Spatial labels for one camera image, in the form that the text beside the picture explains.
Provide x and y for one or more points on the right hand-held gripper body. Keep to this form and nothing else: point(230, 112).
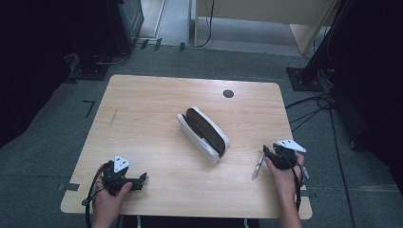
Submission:
point(285, 156)

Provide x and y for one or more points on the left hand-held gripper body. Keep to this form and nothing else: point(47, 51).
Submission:
point(114, 180)

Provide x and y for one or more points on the silver pen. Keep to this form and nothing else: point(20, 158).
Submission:
point(258, 166)

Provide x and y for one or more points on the white pencil case brown lining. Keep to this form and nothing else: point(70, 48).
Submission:
point(204, 134)

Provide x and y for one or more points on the person's right hand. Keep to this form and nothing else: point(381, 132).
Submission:
point(283, 180)

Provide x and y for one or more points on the person's left hand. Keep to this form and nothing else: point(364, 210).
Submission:
point(107, 207)

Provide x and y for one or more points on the dark floor tape strip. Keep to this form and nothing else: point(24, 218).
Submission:
point(68, 186)

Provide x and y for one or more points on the black round table grommet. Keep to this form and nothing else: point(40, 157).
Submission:
point(228, 93)

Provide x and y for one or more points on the black angled floor tape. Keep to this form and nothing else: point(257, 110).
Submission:
point(90, 106)

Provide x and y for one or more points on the dark stand base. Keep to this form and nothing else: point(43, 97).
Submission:
point(90, 71)

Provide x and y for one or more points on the short black floor tape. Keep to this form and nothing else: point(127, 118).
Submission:
point(158, 44)
point(182, 47)
point(144, 44)

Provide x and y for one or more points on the black cabinet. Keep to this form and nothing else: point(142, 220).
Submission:
point(125, 25)

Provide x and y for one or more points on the black stand with base plate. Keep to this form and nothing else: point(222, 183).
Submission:
point(305, 76)

